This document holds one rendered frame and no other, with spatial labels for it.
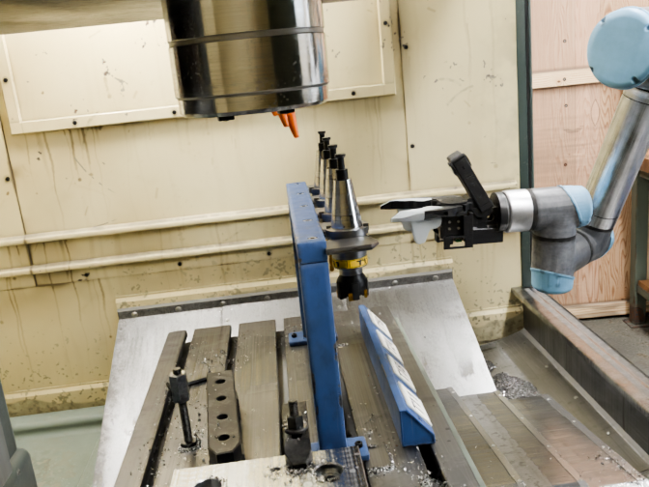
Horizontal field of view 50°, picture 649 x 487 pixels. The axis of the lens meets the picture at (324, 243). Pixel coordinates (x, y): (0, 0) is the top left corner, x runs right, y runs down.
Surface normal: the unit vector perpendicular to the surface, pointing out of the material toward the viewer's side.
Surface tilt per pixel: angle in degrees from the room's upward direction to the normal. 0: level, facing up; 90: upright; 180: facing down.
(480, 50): 90
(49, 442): 0
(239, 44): 90
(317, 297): 90
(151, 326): 24
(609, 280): 90
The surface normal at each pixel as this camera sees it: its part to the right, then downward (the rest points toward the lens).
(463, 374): -0.06, -0.77
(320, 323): 0.08, 0.26
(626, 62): -0.80, 0.20
